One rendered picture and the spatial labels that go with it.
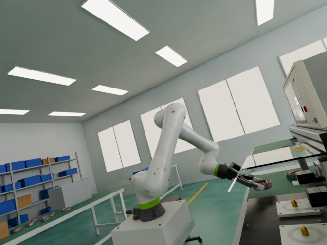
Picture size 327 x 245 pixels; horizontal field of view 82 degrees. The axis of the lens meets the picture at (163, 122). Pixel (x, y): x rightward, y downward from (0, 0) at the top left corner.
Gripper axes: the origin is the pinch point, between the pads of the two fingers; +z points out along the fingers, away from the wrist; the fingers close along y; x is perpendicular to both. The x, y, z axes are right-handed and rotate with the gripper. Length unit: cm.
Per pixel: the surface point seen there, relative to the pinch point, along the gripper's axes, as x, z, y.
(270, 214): 2.8, 5.0, -31.1
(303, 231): -5, 13, -53
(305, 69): -55, 1, -63
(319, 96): -48, 6, -63
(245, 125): -19, -49, 420
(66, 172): 251, -539, 270
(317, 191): -19, 13, -54
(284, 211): -1.3, 9.6, -32.2
